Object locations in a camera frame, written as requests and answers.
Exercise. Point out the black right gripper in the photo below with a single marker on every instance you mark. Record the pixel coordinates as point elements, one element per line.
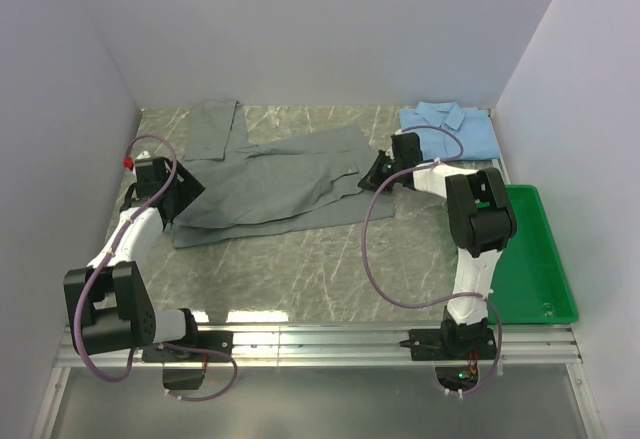
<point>374,180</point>

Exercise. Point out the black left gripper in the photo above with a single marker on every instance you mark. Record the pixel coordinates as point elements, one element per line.
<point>190,190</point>

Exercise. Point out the grey long sleeve shirt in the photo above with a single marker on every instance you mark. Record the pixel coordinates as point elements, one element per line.
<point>288,185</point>

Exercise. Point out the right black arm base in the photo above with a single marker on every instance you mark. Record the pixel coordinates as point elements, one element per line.
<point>465,359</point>

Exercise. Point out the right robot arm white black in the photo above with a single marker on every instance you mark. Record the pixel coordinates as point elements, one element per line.
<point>481,222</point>

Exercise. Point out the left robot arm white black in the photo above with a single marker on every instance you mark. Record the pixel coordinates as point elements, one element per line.
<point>108,306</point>

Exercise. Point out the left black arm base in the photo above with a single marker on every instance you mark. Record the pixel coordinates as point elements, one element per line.
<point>185,363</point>

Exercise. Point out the folded light blue shirt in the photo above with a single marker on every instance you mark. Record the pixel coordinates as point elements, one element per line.
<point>447,130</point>

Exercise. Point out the green plastic tray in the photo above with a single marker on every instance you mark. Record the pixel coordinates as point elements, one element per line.
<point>530,284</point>

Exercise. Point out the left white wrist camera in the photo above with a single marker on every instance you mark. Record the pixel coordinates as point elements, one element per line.
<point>129,162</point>

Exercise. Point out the aluminium mounting rail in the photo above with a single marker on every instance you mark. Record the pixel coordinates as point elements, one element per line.
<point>334,381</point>

